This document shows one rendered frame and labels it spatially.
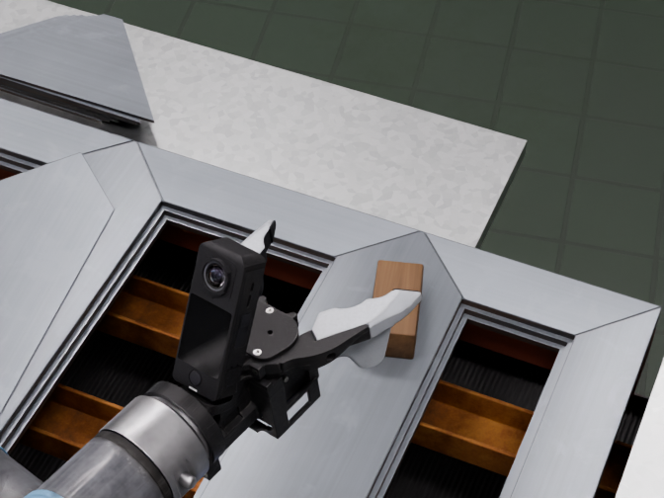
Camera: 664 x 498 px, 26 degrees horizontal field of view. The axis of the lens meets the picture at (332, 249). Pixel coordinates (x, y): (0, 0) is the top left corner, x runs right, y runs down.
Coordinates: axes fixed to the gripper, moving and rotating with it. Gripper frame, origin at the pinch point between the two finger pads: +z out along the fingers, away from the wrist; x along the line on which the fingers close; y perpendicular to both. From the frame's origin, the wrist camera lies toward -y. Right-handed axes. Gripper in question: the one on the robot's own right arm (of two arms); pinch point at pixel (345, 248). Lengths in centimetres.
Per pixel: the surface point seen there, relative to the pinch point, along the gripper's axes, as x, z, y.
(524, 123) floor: -89, 157, 134
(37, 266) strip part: -71, 14, 52
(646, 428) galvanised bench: 13, 28, 43
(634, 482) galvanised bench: 15, 22, 43
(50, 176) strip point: -82, 27, 50
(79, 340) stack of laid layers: -59, 10, 56
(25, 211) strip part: -79, 20, 51
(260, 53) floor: -152, 137, 126
